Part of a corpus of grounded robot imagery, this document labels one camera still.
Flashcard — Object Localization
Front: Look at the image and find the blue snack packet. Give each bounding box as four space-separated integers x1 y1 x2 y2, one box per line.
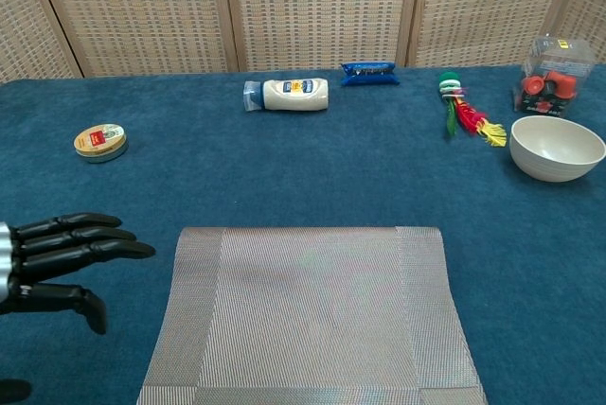
340 61 401 88

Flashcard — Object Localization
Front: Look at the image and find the beige woven placemat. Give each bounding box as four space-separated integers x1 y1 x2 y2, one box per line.
136 226 489 405

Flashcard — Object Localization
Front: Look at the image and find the white bowl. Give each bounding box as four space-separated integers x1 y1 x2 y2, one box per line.
509 114 606 184

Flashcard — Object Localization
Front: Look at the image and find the mayonnaise squeeze bottle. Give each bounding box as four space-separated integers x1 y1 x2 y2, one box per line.
242 77 330 114

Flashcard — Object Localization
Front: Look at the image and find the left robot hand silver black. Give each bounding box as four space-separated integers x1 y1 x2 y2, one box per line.
0 212 157 335

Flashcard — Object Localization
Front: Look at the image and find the woven bamboo folding screen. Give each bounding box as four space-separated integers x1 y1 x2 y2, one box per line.
0 0 606 84

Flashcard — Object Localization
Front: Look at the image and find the round yellow tin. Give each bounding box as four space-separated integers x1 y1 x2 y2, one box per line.
73 123 129 164

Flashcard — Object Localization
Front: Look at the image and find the colourful feather shuttlecock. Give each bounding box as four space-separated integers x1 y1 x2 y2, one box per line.
437 72 508 149

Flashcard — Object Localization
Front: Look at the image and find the clear box with red toys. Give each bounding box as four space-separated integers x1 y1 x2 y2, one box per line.
512 34 597 118

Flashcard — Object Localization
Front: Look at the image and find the blue felt table cover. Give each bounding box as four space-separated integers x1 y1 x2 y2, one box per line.
0 62 606 405

